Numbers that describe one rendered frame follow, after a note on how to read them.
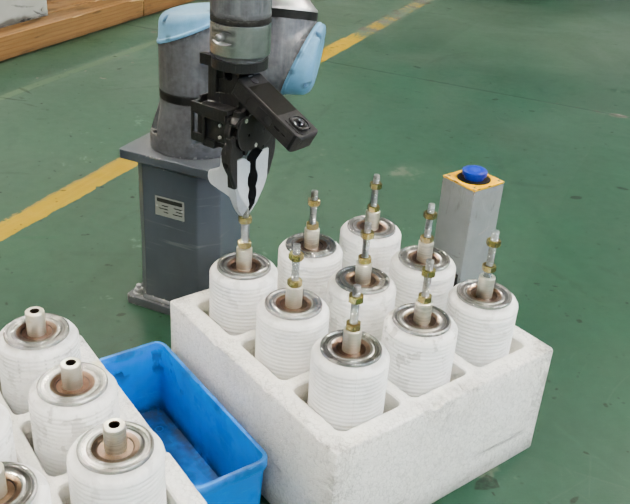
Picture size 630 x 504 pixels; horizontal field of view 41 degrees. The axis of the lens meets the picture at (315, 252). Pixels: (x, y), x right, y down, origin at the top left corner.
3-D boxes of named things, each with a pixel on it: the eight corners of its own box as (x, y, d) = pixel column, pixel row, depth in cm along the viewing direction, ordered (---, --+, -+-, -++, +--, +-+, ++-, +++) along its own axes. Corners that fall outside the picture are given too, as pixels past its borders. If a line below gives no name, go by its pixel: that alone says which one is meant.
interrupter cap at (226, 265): (207, 274, 115) (207, 269, 115) (231, 250, 122) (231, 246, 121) (257, 287, 113) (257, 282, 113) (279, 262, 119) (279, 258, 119)
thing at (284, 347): (242, 402, 119) (244, 294, 111) (302, 386, 124) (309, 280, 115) (270, 444, 112) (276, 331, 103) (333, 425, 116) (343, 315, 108)
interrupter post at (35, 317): (23, 332, 101) (20, 308, 99) (43, 326, 102) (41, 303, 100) (30, 341, 99) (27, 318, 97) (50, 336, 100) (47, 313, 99)
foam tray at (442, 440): (171, 398, 130) (169, 300, 122) (362, 324, 152) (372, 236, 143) (326, 565, 104) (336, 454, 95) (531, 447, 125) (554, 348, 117)
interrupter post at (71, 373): (58, 384, 92) (55, 360, 91) (79, 377, 94) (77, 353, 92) (66, 396, 91) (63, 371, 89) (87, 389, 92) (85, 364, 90)
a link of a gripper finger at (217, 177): (216, 204, 115) (218, 140, 111) (249, 217, 112) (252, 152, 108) (200, 211, 113) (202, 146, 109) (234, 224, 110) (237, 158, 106)
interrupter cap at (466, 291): (446, 299, 113) (447, 294, 113) (469, 277, 119) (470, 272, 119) (499, 318, 110) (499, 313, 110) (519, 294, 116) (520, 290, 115)
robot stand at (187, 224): (125, 301, 154) (117, 148, 139) (180, 259, 169) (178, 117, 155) (213, 329, 147) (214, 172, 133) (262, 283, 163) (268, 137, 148)
